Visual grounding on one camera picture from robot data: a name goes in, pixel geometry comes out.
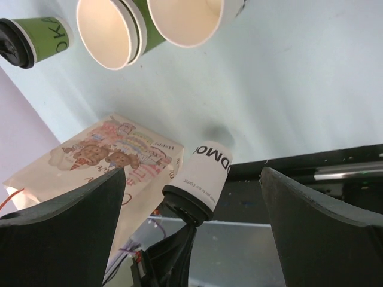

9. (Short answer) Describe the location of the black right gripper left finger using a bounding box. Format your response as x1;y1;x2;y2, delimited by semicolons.
1;169;125;286

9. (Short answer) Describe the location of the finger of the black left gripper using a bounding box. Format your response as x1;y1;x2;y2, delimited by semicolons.
131;224;196;287

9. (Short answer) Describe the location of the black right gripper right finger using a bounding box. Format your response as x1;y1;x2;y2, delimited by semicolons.
260;167;382;286

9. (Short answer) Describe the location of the brown paper takeout bag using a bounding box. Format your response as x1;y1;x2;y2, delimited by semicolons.
4;114;184;262

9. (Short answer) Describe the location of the black coffee cup lid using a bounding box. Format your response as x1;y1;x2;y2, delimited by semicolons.
1;18;35;69

